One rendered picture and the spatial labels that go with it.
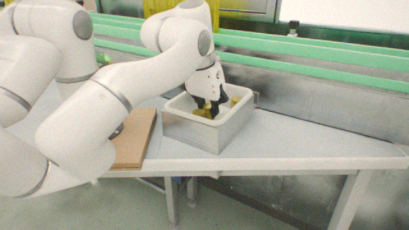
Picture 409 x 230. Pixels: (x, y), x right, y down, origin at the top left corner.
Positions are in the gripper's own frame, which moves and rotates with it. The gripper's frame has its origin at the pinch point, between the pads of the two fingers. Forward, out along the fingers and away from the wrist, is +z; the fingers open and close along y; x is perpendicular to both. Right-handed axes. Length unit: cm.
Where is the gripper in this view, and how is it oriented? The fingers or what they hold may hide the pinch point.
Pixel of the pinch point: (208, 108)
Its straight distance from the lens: 70.5
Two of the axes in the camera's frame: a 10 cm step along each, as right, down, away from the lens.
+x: -5.2, 6.4, -5.7
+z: 1.4, 7.2, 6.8
